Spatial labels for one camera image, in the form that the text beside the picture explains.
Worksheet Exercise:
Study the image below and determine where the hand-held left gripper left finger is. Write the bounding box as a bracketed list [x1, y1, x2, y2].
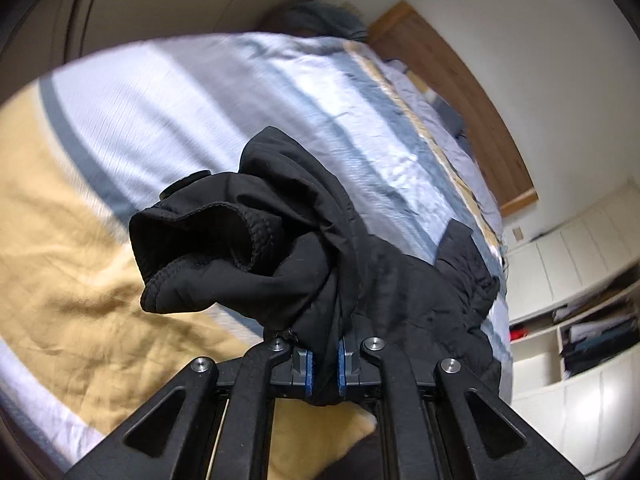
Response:
[62, 335, 318, 480]

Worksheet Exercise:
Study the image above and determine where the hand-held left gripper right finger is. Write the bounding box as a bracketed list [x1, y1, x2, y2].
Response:
[336, 335, 586, 480]

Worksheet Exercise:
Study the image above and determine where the black puffer jacket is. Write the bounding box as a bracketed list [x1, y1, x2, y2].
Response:
[129, 127, 503, 407]

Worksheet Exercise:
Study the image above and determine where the stack of papers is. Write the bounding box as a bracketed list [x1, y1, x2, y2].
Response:
[552, 292, 640, 382]

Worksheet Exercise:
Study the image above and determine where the white shelf unit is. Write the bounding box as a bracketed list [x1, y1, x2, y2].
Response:
[506, 180, 640, 477]

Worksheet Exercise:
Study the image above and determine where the blue pillow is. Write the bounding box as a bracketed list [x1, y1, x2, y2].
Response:
[436, 100, 475, 157]

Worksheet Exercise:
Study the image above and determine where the striped duvet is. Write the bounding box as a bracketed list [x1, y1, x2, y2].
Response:
[0, 30, 513, 480]

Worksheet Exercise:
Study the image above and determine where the wooden headboard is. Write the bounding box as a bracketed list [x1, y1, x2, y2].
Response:
[367, 1, 538, 218]

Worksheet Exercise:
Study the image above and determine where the grey cloth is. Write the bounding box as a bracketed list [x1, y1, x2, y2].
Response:
[259, 2, 371, 45]

